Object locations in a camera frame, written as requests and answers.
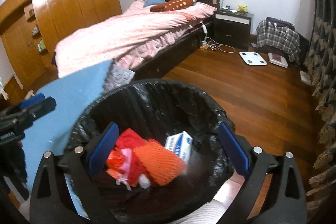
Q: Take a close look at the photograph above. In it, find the white blue tissue box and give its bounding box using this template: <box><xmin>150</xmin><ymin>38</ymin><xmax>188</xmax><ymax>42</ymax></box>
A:
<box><xmin>165</xmin><ymin>131</ymin><xmax>193</xmax><ymax>164</ymax></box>

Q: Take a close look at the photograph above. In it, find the orange foam net sheet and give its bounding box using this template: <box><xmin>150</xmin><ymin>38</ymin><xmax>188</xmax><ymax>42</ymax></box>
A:
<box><xmin>133</xmin><ymin>139</ymin><xmax>185</xmax><ymax>186</ymax></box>

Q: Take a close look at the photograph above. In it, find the red glove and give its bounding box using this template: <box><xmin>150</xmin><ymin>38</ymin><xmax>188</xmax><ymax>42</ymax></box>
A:
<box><xmin>116</xmin><ymin>128</ymin><xmax>146</xmax><ymax>149</ymax></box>

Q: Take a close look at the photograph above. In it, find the black lined trash bin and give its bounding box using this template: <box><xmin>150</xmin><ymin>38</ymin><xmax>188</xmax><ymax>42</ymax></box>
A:
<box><xmin>64</xmin><ymin>79</ymin><xmax>235</xmax><ymax>223</ymax></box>

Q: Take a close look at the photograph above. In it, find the orange foam net strip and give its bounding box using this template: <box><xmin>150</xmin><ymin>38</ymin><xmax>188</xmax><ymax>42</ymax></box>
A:
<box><xmin>105</xmin><ymin>147</ymin><xmax>141</xmax><ymax>188</ymax></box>

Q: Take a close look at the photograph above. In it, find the blue table cloth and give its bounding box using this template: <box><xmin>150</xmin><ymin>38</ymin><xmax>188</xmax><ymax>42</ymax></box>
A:
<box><xmin>22</xmin><ymin>61</ymin><xmax>110</xmax><ymax>191</ymax></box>

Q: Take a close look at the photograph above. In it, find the small white crumpled paper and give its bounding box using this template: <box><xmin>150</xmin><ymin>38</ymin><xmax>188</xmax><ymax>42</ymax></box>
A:
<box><xmin>138</xmin><ymin>173</ymin><xmax>151</xmax><ymax>189</ymax></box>

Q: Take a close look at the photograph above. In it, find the white bathroom scale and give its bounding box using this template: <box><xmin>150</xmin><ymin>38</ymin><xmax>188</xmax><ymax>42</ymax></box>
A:
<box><xmin>239</xmin><ymin>52</ymin><xmax>267</xmax><ymax>66</ymax></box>

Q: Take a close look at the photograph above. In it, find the white book on floor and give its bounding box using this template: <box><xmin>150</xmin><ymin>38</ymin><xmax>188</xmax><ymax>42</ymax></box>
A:
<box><xmin>268</xmin><ymin>52</ymin><xmax>288</xmax><ymax>68</ymax></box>

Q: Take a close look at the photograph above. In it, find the wooden wardrobe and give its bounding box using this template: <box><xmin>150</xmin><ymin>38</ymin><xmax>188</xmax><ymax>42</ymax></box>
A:
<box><xmin>1</xmin><ymin>0</ymin><xmax>121</xmax><ymax>88</ymax></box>

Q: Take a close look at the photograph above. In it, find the patterned curtain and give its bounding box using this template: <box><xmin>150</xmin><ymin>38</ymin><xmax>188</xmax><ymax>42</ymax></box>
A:
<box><xmin>305</xmin><ymin>0</ymin><xmax>335</xmax><ymax>223</ymax></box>

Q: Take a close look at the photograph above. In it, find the bed with pink duvet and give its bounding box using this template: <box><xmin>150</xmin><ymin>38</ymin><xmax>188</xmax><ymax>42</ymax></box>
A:
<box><xmin>55</xmin><ymin>1</ymin><xmax>216</xmax><ymax>79</ymax></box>

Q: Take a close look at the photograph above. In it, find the plaid cloth pile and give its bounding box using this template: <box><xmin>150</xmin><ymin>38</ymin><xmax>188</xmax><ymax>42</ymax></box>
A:
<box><xmin>256</xmin><ymin>17</ymin><xmax>301</xmax><ymax>64</ymax></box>

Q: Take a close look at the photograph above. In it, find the black nightstand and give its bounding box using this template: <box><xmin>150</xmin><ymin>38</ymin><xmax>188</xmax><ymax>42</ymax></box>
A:
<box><xmin>214</xmin><ymin>10</ymin><xmax>253</xmax><ymax>51</ymax></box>

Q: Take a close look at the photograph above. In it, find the yellow plush toy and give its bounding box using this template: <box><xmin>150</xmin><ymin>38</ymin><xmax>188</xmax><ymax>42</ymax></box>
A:
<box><xmin>237</xmin><ymin>5</ymin><xmax>248</xmax><ymax>14</ymax></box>

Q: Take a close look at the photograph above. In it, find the left blue pillow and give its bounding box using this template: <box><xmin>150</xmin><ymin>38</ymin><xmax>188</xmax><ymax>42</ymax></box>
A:
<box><xmin>143</xmin><ymin>0</ymin><xmax>166</xmax><ymax>8</ymax></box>

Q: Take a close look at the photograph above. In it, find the brown dotted pillow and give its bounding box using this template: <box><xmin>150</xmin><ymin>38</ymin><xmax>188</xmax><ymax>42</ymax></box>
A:
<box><xmin>150</xmin><ymin>0</ymin><xmax>196</xmax><ymax>12</ymax></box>

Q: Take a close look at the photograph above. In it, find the white charging cable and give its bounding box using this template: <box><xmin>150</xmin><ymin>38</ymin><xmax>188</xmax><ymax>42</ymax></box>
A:
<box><xmin>199</xmin><ymin>21</ymin><xmax>236</xmax><ymax>54</ymax></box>

